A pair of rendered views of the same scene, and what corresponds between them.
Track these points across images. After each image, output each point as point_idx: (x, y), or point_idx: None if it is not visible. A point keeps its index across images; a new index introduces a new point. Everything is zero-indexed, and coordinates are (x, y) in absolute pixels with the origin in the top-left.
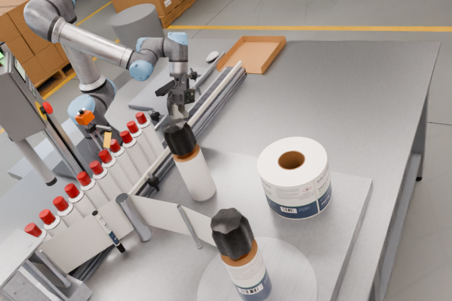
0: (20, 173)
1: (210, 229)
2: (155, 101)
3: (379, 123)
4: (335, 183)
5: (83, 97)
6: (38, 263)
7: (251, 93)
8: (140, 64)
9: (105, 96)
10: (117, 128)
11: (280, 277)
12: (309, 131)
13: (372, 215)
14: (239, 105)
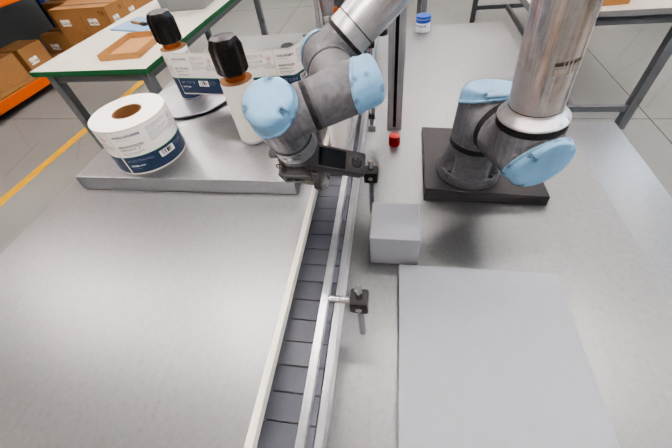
0: (579, 124)
1: (209, 70)
2: (478, 291)
3: (18, 281)
4: (112, 167)
5: (499, 91)
6: (325, 16)
7: (231, 356)
8: (307, 34)
9: (487, 135)
10: (504, 217)
11: (176, 101)
12: (127, 254)
13: None
14: (253, 309)
